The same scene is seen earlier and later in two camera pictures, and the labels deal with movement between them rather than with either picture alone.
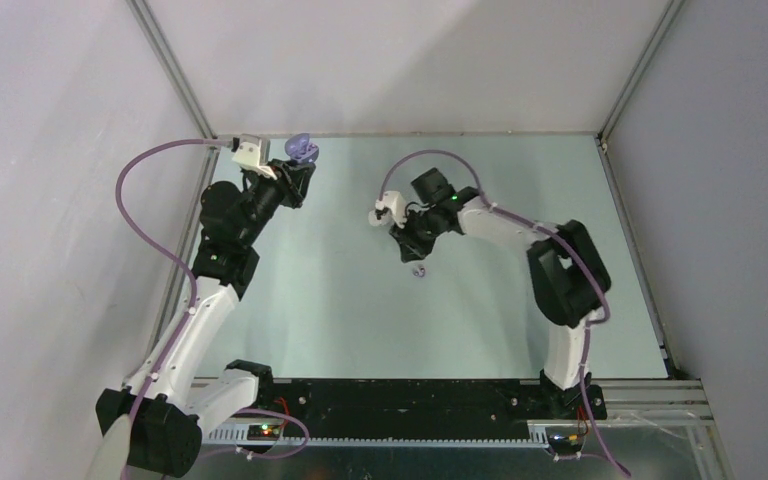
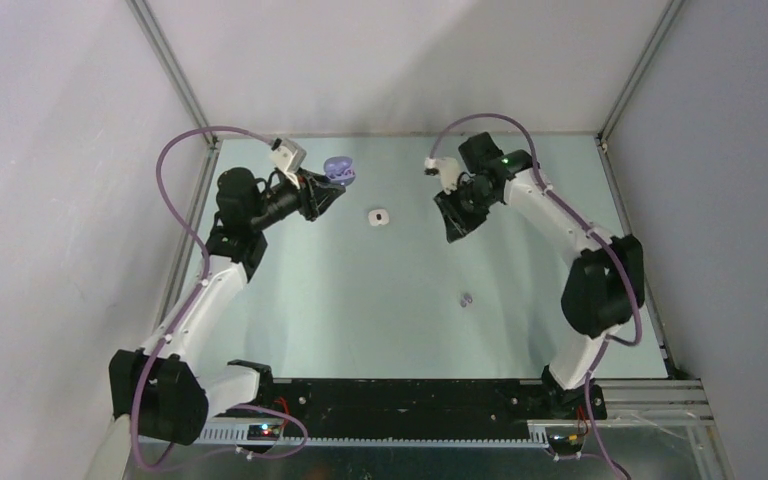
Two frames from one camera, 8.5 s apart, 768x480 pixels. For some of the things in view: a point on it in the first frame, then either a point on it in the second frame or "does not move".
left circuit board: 263,432 does not move
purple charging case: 298,147 → 340,169
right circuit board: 565,439 does not move
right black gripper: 411,247 → 448,206
